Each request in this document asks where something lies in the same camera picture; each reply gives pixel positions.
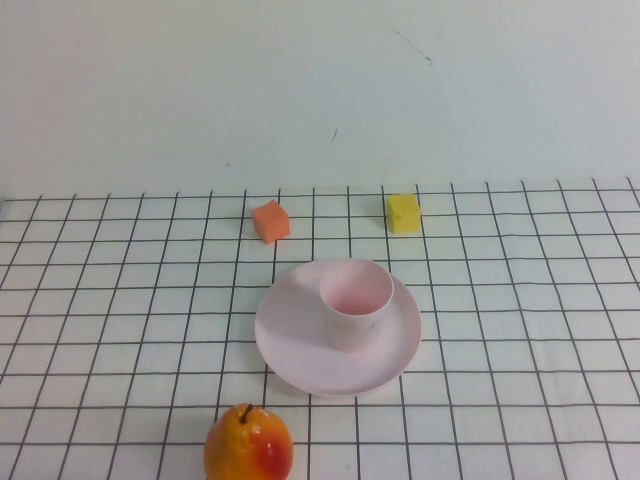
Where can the yellow foam cube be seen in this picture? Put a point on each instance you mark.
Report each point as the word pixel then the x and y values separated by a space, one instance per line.
pixel 404 215

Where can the pale pink round plate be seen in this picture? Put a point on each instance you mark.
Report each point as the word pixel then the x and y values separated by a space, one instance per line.
pixel 295 350

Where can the orange foam cube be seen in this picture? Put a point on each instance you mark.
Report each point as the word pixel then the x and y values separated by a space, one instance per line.
pixel 270 222

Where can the white black grid tablecloth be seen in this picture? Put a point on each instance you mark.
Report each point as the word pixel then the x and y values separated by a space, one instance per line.
pixel 125 300

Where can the pale pink plastic cup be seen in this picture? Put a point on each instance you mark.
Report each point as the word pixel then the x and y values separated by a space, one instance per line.
pixel 352 330

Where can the orange red toy pear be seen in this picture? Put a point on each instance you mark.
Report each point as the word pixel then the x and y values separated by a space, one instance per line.
pixel 240 450

